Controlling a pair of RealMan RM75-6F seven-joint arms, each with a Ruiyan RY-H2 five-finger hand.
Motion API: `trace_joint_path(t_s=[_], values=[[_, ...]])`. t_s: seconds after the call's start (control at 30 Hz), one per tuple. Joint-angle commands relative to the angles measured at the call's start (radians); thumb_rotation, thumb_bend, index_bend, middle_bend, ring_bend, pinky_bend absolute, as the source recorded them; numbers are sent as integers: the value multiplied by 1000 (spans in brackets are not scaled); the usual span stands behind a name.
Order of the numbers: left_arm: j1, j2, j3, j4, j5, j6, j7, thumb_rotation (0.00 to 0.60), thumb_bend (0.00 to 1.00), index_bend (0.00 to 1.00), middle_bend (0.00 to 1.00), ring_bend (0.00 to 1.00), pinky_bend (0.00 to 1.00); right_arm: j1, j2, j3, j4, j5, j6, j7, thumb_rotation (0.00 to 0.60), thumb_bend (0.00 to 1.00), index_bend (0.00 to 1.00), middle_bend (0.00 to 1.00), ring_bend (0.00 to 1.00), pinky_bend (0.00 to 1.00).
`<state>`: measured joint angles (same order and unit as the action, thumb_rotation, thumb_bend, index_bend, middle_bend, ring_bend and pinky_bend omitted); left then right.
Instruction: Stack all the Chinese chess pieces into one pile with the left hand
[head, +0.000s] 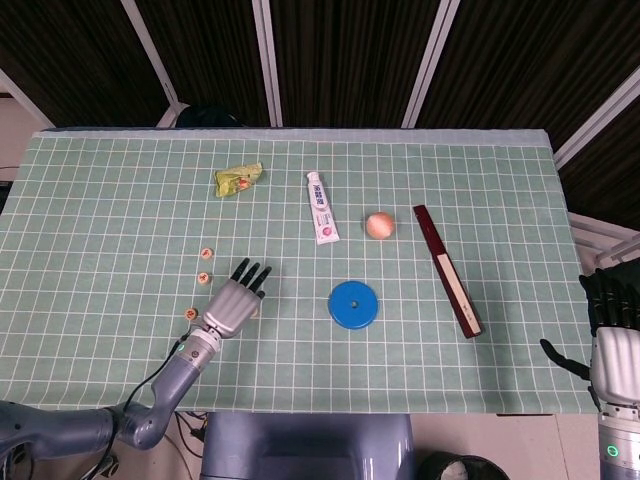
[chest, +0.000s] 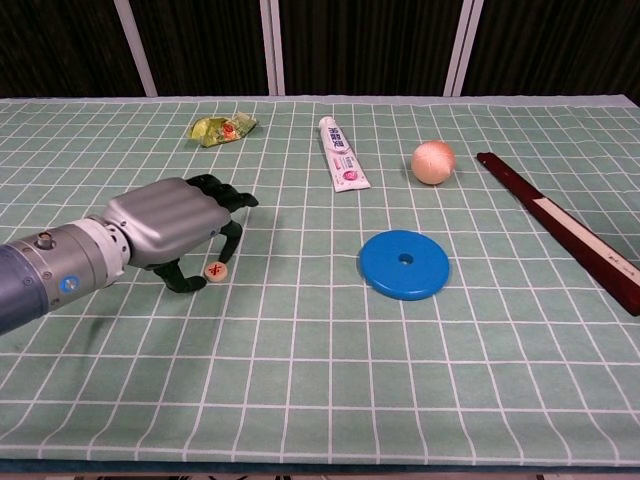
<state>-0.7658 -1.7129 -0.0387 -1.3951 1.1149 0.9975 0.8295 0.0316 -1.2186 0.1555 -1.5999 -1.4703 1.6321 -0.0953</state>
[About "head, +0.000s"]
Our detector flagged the dark red folded fan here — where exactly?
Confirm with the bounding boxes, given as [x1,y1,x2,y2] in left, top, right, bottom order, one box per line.
[412,204,484,340]

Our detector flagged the white partition frame post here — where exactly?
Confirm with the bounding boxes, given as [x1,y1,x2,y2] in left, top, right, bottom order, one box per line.
[119,0,189,129]
[0,67,56,131]
[552,64,640,171]
[401,0,461,129]
[252,0,284,127]

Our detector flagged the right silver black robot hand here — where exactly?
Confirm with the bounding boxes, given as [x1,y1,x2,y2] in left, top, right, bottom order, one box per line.
[539,262,640,409]

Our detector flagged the white metal frame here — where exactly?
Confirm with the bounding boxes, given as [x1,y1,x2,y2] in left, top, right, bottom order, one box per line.
[567,210,640,274]

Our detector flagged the chrome metal bracket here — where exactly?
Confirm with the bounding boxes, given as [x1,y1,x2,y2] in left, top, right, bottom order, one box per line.
[84,452,121,480]

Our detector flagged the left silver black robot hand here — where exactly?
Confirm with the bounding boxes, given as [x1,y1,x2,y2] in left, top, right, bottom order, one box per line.
[199,257,274,341]

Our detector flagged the green checkered tablecloth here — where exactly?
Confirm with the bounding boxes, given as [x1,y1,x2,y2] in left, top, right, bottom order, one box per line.
[0,128,604,416]

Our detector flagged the white toothpaste tube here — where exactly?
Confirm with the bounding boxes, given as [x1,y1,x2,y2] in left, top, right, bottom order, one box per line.
[305,171,340,246]

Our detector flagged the black round bin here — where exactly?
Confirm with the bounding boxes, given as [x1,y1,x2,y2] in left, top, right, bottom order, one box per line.
[417,452,511,480]

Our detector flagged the blue disc with hole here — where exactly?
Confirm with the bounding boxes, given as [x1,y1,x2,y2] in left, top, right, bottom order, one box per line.
[327,280,381,331]

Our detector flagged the black object behind table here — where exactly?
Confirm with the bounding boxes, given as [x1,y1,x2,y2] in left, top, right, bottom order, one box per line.
[175,103,246,129]

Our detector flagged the peach coloured ball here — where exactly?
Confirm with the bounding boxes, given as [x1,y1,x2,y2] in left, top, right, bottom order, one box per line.
[365,211,397,242]

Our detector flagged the blue-grey robot torso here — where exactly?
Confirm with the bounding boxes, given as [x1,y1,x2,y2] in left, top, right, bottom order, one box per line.
[199,412,416,480]

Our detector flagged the thin floor cables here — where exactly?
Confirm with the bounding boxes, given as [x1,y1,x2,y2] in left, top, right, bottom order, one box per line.
[172,410,209,457]

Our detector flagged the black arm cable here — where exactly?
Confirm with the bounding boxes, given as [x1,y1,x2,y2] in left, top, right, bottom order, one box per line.
[102,339,186,466]

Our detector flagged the green crumpled snack packet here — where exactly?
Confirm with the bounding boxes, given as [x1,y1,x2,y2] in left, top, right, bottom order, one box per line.
[214,162,265,200]

